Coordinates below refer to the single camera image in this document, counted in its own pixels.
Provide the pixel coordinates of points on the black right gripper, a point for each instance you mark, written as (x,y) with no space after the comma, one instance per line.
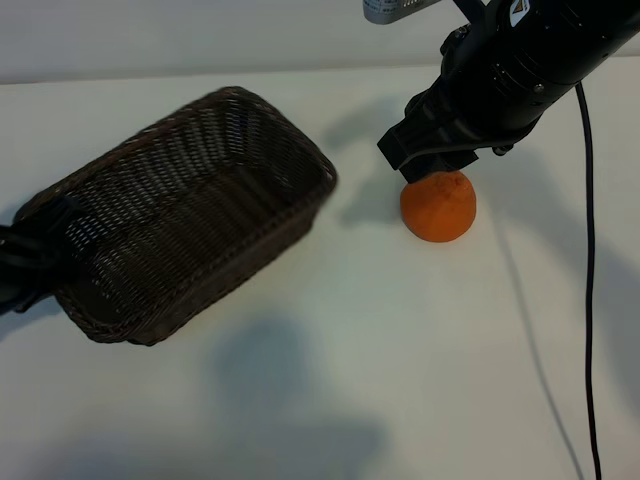
(485,110)

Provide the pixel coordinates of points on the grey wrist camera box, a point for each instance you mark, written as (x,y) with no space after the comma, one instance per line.
(390,10)

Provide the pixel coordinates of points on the orange fruit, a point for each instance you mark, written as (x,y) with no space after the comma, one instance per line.
(440,210)

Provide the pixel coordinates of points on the dark brown wicker basket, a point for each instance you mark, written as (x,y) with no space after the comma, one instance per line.
(190,200)

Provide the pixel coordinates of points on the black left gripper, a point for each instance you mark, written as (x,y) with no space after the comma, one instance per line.
(7,280)

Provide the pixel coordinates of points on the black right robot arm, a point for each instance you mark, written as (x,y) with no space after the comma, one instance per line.
(560,35)

